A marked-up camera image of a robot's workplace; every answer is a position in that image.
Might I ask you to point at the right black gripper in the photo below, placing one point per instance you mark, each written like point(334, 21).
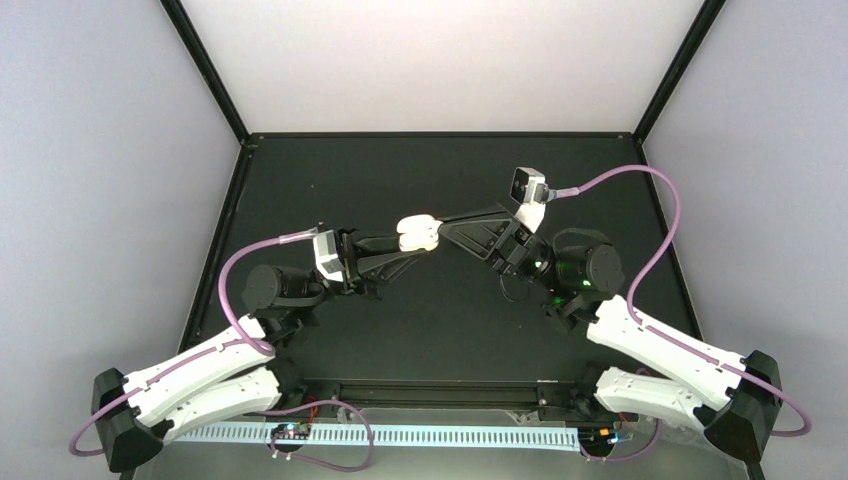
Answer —
point(494, 237)

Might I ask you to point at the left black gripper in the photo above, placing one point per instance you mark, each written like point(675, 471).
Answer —
point(346, 243)

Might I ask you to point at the square white earbud case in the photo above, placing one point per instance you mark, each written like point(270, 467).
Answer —
point(418, 232)

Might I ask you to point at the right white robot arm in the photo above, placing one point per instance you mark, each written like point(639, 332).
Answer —
point(727, 397)

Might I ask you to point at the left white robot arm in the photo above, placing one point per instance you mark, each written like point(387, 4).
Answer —
point(240, 370)

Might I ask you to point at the left small circuit board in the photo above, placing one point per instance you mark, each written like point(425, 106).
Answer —
point(291, 432)

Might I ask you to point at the small circuit board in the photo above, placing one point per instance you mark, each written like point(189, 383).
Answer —
point(291, 432)
point(607, 436)

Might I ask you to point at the right small circuit board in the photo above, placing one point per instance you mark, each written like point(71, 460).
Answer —
point(607, 436)

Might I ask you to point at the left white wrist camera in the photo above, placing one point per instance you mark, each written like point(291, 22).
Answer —
point(328, 261)

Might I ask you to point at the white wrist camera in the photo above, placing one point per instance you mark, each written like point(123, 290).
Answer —
point(530, 191)
point(328, 261)

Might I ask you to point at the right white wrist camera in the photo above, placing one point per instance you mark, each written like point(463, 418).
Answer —
point(530, 191)

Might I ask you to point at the black aluminium front rail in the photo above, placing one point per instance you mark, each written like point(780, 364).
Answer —
point(452, 394)

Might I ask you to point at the white slotted cable duct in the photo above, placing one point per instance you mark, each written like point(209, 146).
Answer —
point(436, 436)

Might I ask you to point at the right black frame post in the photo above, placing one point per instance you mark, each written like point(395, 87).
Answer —
point(697, 32)

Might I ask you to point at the black frame post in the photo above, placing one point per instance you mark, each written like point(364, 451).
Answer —
point(183, 25)
point(697, 32)

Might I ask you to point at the left black frame post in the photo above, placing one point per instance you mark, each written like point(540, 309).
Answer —
point(183, 25)

